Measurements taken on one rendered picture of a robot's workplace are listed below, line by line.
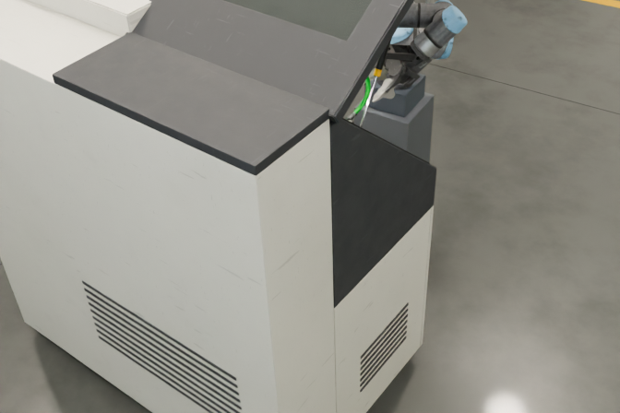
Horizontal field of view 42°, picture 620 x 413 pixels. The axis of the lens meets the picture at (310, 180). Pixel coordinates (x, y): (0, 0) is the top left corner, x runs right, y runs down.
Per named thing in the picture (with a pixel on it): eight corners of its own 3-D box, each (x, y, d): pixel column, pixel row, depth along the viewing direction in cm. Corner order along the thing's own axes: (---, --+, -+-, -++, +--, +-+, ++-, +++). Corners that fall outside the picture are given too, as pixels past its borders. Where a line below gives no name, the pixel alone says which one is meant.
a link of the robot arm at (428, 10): (420, -3, 247) (420, 8, 238) (456, -3, 246) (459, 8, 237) (418, 22, 251) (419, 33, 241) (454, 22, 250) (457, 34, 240)
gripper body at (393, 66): (406, 89, 245) (435, 64, 240) (388, 79, 239) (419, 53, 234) (397, 73, 250) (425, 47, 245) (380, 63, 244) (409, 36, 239)
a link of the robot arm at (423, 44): (429, 41, 232) (419, 24, 237) (418, 53, 234) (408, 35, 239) (444, 53, 237) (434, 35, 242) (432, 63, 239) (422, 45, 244)
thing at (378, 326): (422, 355, 321) (435, 205, 272) (338, 460, 286) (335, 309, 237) (285, 282, 356) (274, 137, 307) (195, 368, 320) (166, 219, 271)
